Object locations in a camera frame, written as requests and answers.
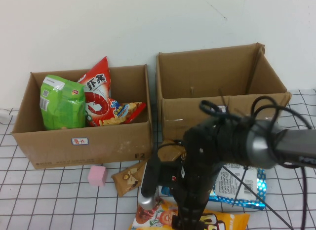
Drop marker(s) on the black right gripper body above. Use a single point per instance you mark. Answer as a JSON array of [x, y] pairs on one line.
[[195, 188]]

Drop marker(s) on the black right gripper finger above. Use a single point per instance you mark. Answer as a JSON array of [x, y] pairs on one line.
[[193, 223], [177, 223]]

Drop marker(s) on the large yellow chips bag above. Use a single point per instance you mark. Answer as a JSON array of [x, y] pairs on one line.
[[222, 220]]

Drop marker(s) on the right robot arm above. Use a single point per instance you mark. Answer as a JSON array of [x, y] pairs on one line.
[[261, 141]]

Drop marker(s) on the small red snack bag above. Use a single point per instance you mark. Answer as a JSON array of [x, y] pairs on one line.
[[123, 114]]

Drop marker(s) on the blue Vikar shrimp chips bag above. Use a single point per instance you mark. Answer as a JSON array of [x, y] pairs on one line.
[[249, 183]]

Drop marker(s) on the brown wafer packet with picture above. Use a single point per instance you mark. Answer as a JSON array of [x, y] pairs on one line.
[[123, 183]]

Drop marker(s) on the white label with red writing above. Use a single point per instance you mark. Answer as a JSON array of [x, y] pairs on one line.
[[80, 141], [221, 109]]

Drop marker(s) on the pink cube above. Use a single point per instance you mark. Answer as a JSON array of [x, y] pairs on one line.
[[97, 176]]

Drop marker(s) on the cardboard box with F2 print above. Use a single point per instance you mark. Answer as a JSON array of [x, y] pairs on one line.
[[111, 143]]

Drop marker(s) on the taped cardboard box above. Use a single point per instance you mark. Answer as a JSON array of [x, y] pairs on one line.
[[197, 74]]

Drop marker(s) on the red shrimp strip bag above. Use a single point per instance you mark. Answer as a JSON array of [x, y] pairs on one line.
[[98, 91]]

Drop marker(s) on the green chip bag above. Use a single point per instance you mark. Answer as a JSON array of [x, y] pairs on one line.
[[64, 109]]

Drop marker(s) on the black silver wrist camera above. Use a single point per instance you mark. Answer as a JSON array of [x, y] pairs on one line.
[[149, 180]]

